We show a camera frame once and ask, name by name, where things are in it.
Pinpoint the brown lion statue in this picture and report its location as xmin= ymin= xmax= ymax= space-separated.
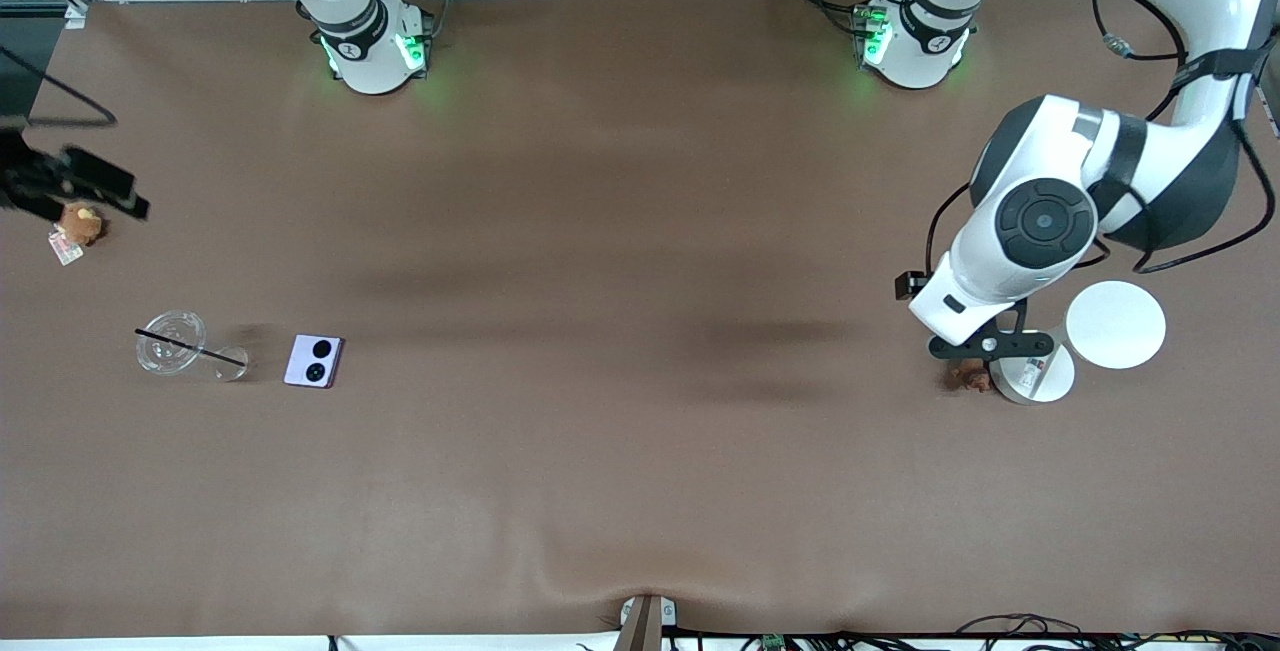
xmin=948 ymin=358 xmax=994 ymax=395

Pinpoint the lilac flip phone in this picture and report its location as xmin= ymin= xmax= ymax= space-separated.
xmin=283 ymin=333 xmax=346 ymax=390

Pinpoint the brown plush toy with tag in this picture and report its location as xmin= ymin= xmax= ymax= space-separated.
xmin=48 ymin=202 xmax=104 ymax=266

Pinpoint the clear plastic cup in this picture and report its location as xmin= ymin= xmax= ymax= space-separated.
xmin=136 ymin=310 xmax=249 ymax=383

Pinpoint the black straw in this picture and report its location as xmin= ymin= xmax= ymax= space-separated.
xmin=135 ymin=329 xmax=247 ymax=368

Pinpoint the white round desk lamp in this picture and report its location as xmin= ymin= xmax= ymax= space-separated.
xmin=990 ymin=280 xmax=1168 ymax=406

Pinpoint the brown table cover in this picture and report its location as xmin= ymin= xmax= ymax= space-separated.
xmin=0 ymin=0 xmax=1280 ymax=638

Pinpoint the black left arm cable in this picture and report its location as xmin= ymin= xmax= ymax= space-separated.
xmin=925 ymin=0 xmax=1280 ymax=277

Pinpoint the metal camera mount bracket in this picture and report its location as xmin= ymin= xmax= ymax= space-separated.
xmin=618 ymin=593 xmax=679 ymax=651

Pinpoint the black floor cable bundle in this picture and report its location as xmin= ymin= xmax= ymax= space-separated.
xmin=955 ymin=613 xmax=1280 ymax=651

